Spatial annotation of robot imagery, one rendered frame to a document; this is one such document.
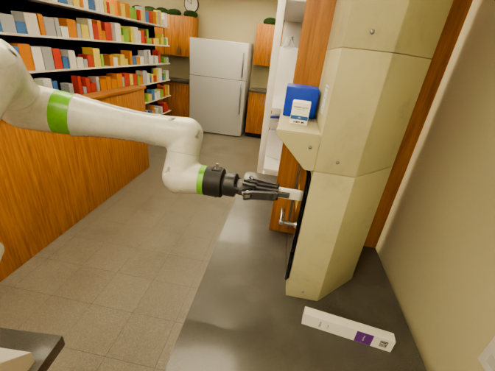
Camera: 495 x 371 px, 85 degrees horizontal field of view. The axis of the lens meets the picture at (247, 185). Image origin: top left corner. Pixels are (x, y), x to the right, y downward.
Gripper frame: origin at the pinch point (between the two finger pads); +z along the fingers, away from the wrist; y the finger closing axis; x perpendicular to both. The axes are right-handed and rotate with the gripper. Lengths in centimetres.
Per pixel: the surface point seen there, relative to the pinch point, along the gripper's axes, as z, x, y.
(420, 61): 25.7, -39.3, 5.4
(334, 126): 7.4, -22.9, -4.5
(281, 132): -5.5, -19.6, -4.6
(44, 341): -58, 37, -36
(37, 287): -162, 131, 45
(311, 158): 3.6, -13.7, -4.6
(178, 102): -234, 78, 496
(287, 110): -4.6, -21.7, 14.1
